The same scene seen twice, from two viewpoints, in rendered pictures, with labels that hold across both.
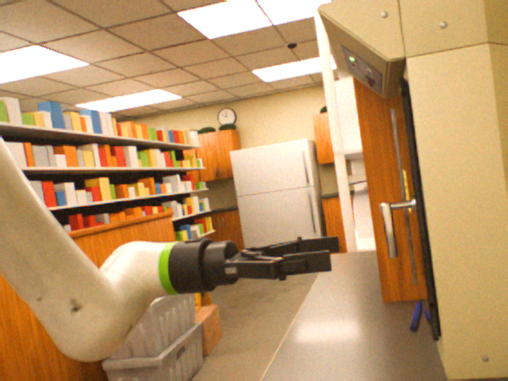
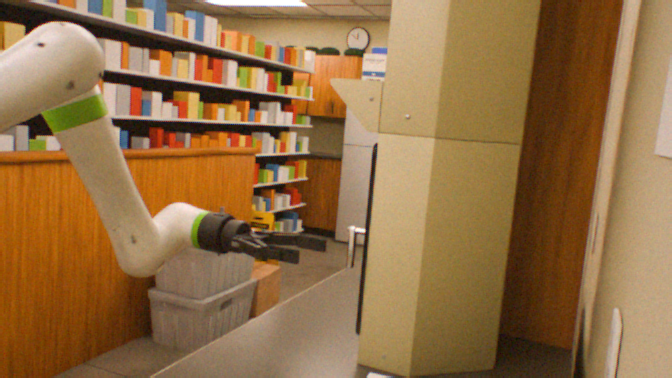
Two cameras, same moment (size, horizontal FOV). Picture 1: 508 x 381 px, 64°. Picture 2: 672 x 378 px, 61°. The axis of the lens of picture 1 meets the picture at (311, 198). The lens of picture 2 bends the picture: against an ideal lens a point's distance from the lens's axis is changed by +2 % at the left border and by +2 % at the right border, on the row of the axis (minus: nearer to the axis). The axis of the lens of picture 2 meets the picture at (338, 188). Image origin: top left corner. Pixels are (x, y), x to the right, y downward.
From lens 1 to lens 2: 0.64 m
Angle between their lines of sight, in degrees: 13
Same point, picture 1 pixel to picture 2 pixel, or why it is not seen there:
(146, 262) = (185, 221)
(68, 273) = (133, 218)
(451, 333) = (366, 331)
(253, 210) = (359, 165)
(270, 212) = not seen: hidden behind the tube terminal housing
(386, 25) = (371, 106)
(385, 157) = not seen: hidden behind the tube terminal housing
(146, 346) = (193, 287)
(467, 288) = (383, 304)
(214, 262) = (228, 235)
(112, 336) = (150, 264)
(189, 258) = (212, 226)
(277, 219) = not seen: hidden behind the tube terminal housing
